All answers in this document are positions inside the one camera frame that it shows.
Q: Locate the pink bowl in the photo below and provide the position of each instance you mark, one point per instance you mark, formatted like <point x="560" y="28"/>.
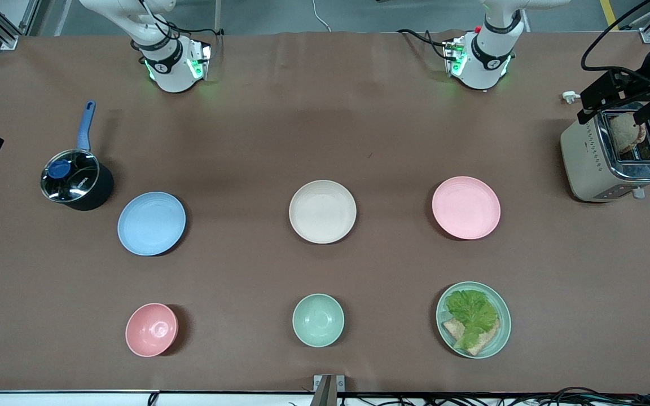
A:
<point x="151" y="330"/>

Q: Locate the brown bread slice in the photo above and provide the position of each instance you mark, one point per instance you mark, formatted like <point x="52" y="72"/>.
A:
<point x="486" y="341"/>

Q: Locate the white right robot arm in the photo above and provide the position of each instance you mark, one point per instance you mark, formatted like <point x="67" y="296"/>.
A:
<point x="170" y="70"/>

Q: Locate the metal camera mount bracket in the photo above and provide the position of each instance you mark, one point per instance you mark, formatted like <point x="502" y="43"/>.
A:
<point x="328" y="389"/>

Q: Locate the beige plate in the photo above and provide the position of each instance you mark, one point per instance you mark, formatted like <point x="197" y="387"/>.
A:
<point x="323" y="212"/>

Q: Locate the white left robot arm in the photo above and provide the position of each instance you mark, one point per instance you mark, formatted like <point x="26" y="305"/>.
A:
<point x="486" y="65"/>

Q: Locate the green plate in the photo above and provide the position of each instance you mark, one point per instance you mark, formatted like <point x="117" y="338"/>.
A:
<point x="503" y="324"/>

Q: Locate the green bowl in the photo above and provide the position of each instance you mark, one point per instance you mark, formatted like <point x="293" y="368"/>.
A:
<point x="318" y="320"/>

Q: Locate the white power plug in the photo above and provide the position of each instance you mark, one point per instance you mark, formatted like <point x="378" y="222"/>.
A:
<point x="570" y="97"/>

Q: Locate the green lettuce leaf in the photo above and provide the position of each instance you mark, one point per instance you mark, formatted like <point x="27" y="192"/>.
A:
<point x="471" y="313"/>

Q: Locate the blue plate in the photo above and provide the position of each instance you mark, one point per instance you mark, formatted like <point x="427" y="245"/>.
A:
<point x="151" y="224"/>

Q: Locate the pink plate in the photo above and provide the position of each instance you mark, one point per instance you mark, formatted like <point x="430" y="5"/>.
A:
<point x="466" y="207"/>

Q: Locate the toasted bread slice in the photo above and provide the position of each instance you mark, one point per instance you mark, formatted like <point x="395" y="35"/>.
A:
<point x="624" y="132"/>

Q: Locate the glass lid blue knob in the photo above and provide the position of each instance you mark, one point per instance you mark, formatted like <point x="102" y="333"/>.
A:
<point x="71" y="176"/>

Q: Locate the silver beige toaster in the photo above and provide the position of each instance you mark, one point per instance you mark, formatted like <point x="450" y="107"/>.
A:
<point x="587" y="163"/>

